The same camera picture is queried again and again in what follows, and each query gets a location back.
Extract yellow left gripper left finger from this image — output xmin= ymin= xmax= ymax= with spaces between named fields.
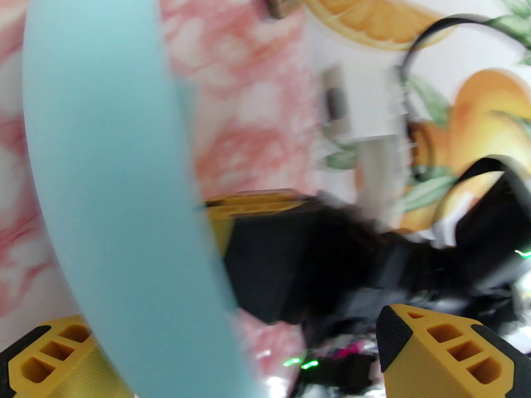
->
xmin=0 ymin=314 xmax=133 ymax=398

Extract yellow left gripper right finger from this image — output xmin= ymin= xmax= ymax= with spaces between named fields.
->
xmin=375 ymin=304 xmax=531 ymax=398

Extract light blue paper sheet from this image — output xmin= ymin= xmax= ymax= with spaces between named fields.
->
xmin=23 ymin=0 xmax=260 ymax=398

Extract electronics board green LED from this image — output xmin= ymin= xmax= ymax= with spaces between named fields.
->
xmin=278 ymin=342 xmax=374 ymax=393

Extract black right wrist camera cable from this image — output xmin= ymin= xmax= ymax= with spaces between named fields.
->
xmin=398 ymin=14 xmax=531 ymax=123

